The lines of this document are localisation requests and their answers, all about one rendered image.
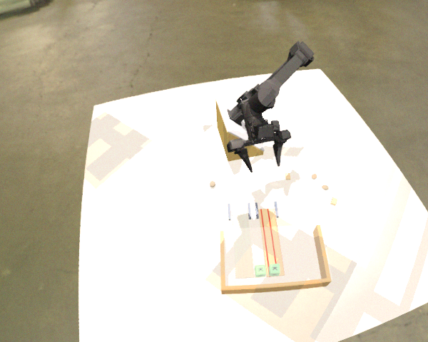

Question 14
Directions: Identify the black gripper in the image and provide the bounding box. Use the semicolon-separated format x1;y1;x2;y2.
227;115;291;172

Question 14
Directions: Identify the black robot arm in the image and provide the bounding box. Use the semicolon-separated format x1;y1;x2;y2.
227;41;315;139

